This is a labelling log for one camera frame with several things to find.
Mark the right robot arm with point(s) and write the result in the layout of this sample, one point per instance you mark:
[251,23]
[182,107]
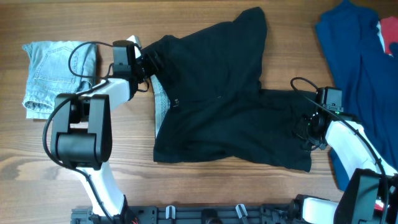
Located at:
[368,182]

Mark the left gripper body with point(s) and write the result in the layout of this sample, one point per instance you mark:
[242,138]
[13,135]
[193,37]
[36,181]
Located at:
[150,64]

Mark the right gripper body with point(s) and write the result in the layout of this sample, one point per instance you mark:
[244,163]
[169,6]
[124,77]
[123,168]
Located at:
[304,130]

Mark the blue garment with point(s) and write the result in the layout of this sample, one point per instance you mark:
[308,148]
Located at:
[348,35]

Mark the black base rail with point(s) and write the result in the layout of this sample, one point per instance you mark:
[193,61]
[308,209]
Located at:
[262,214]

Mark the red garment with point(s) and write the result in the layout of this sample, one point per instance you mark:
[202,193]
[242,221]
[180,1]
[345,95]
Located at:
[388,30]

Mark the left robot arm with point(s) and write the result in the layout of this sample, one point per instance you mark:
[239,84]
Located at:
[78,133]

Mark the black shorts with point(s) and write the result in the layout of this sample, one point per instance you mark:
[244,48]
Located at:
[218,107]

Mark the folded light blue jeans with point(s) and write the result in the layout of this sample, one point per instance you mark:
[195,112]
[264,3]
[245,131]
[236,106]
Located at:
[55,68]

